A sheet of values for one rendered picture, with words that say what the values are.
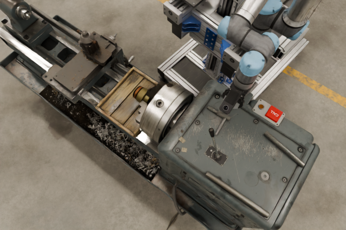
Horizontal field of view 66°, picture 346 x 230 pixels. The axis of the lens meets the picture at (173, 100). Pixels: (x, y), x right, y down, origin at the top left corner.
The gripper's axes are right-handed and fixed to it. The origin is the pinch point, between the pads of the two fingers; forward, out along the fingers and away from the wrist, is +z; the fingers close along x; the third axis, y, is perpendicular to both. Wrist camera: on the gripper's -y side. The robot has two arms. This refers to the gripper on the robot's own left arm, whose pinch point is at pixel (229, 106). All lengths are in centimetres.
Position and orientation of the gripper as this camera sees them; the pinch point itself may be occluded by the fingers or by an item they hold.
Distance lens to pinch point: 121.9
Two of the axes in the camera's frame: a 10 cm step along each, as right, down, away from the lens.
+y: 5.9, -7.3, 3.3
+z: -0.1, 4.1, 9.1
